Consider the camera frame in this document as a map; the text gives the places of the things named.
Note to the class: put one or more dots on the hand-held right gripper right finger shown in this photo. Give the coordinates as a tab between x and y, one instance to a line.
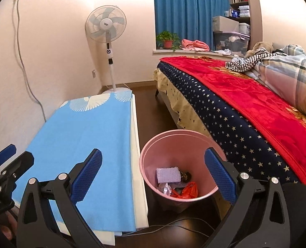
217	175

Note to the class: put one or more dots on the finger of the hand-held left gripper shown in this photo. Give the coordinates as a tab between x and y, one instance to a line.
20	165
4	155

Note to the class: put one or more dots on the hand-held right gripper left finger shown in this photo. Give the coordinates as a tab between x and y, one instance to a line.
87	175

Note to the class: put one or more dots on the orange plastic bag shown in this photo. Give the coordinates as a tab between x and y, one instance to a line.
190	190

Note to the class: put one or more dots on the dark patterned pouch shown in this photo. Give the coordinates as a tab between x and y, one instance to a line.
186	176

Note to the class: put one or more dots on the purple knitted cloth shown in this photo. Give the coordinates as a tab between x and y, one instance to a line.
168	175

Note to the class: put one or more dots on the clear plastic bag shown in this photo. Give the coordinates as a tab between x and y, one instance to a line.
167	189

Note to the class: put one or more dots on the pink plastic bin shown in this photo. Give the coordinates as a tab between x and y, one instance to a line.
168	149

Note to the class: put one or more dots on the person's left hand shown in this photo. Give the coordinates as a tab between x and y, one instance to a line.
8	227

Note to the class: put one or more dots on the blue patterned table cloth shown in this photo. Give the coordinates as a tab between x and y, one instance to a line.
91	129

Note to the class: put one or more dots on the navy star bed sheet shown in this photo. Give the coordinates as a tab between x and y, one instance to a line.
220	118

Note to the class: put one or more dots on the bed with red blanket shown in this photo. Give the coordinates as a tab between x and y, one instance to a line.
232	87

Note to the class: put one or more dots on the striped garment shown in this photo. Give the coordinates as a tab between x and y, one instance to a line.
245	62

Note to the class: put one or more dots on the white cloth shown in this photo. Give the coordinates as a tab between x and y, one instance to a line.
225	52

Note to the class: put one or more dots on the plaid quilt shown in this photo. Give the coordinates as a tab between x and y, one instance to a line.
292	69

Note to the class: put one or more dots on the pink folded clothes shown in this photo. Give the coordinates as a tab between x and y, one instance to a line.
194	45

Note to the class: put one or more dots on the clear plastic storage bin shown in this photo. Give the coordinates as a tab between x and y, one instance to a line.
227	42

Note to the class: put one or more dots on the beige plush toy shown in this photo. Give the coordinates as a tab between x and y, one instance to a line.
261	46

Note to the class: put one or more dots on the potted green plant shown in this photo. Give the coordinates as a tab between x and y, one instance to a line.
167	44

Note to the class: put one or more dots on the small white storage box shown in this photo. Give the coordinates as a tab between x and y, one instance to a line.
244	28

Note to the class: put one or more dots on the white cardboard box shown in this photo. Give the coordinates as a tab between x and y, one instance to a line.
223	24

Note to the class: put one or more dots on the white standing fan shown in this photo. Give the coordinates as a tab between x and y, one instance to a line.
105	23

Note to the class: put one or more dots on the blue curtain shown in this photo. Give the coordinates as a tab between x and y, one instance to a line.
189	10

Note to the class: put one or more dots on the brown bookshelf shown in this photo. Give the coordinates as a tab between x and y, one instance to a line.
254	10

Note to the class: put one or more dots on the small wall outlet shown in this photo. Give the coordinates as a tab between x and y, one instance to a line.
93	73

